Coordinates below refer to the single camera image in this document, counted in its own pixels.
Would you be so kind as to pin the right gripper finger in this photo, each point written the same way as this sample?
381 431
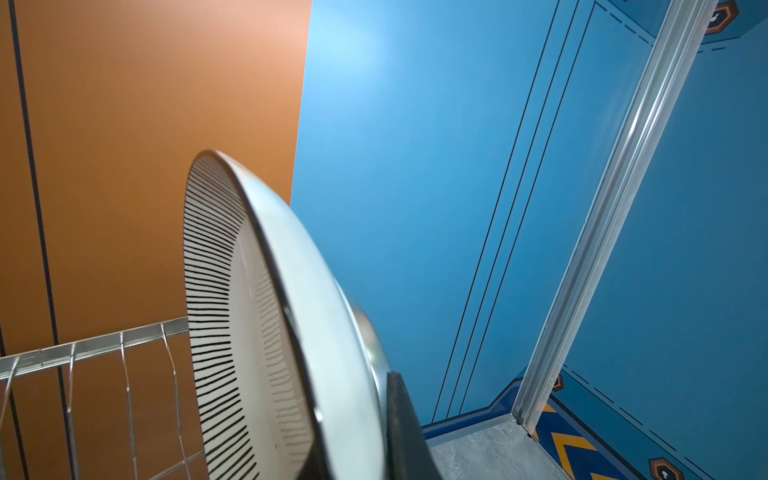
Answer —
408 454

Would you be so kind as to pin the large white plate black rim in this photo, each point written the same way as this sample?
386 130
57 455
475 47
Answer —
284 389

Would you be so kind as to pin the chrome wire dish rack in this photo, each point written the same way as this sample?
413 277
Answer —
120 406

